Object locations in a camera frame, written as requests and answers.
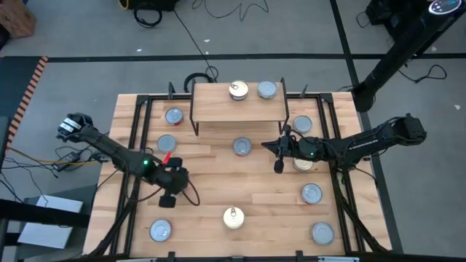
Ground black metal table frame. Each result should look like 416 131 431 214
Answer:
87 82 394 262

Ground black mat with orange stripes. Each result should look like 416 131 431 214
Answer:
0 55 50 150

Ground long black floor cable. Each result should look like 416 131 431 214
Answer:
172 9 220 83

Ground black power adapter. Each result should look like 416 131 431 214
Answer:
52 151 80 172

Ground looped black floor cable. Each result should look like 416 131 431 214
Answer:
398 63 448 84

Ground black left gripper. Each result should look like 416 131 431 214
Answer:
157 156 191 209

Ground black equipment case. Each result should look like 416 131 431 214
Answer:
118 0 180 12

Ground squiggly black floor cable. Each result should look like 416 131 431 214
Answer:
191 0 269 21

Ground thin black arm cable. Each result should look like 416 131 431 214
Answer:
125 173 162 204
181 177 201 207

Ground black metal beam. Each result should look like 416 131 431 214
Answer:
0 198 91 229

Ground coiled black cable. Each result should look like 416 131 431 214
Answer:
133 7 163 29
183 72 216 94

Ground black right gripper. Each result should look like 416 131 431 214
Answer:
261 125 304 174

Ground silver-top seafood can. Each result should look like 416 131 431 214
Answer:
311 221 336 247
157 134 178 154
149 218 173 243

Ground black floor equipment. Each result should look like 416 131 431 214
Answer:
365 0 433 41

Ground wooden shelf with black frame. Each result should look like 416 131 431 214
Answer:
189 76 291 136

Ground white flat box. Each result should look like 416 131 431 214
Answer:
17 194 84 250

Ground brown cardboard box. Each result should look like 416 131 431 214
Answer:
0 0 36 39

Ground yellow floor cable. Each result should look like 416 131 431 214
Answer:
7 146 101 165

